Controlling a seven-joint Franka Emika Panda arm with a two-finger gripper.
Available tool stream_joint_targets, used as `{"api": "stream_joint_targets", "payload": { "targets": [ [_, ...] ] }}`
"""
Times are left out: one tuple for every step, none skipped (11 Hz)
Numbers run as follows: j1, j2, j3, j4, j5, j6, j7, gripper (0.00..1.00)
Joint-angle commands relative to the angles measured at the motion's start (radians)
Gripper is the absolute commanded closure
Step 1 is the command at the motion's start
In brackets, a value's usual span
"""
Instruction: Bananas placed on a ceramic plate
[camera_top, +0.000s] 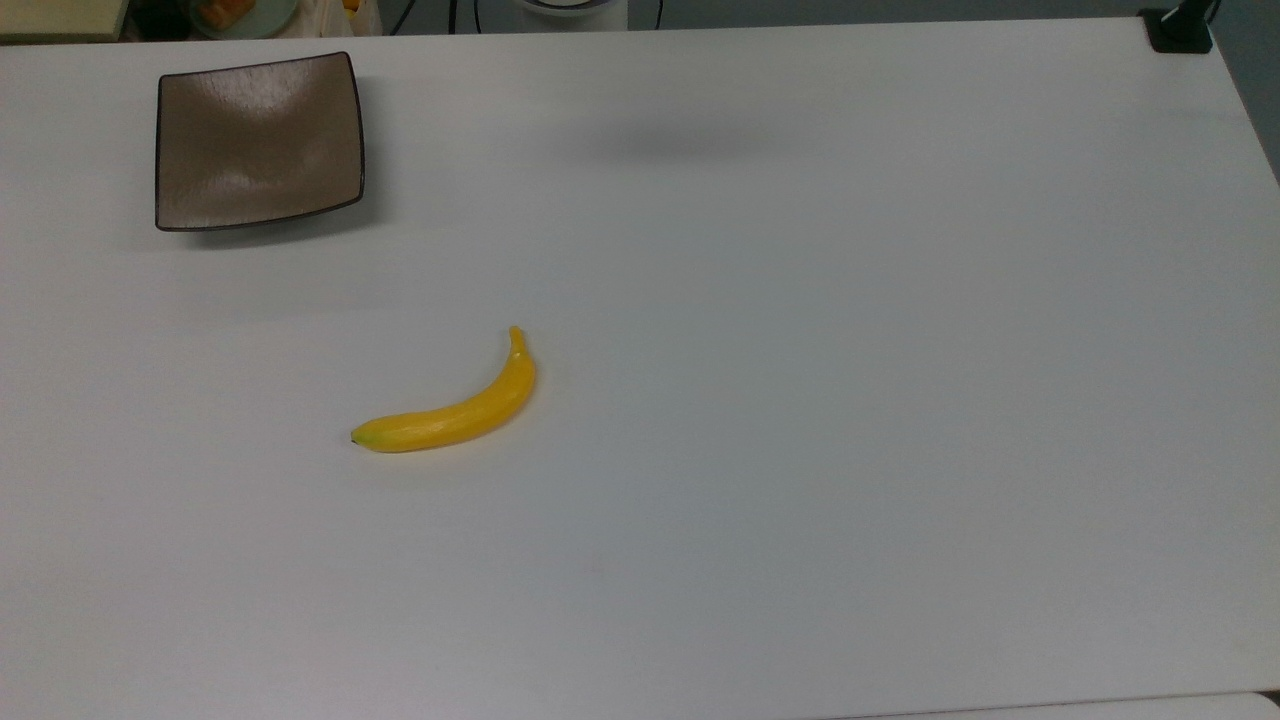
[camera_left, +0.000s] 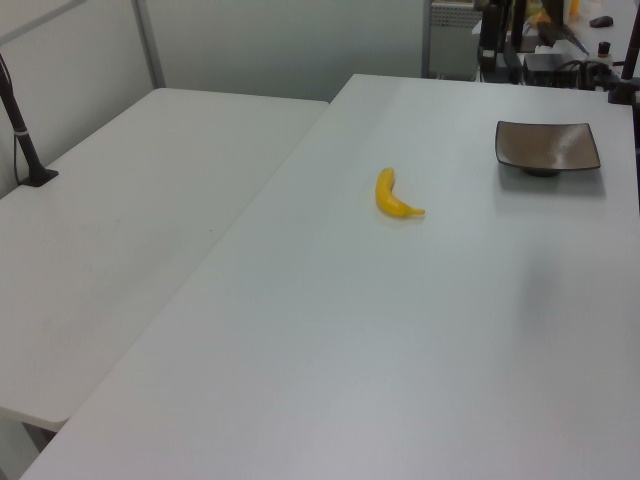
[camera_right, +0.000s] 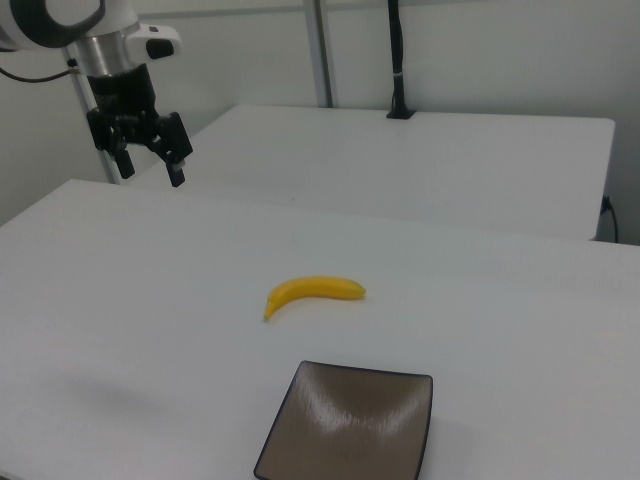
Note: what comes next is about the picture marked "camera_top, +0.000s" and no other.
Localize yellow banana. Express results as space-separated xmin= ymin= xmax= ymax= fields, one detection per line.
xmin=350 ymin=325 xmax=538 ymax=455

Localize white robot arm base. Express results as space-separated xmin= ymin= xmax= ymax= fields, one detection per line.
xmin=513 ymin=0 xmax=629 ymax=20

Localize brown square ceramic plate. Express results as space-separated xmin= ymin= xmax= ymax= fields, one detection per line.
xmin=154 ymin=51 xmax=367 ymax=234

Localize pale yellow box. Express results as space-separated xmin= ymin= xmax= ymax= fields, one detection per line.
xmin=0 ymin=0 xmax=132 ymax=44

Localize black camera stand table clamp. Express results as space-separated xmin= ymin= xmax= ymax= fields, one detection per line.
xmin=1138 ymin=0 xmax=1223 ymax=55

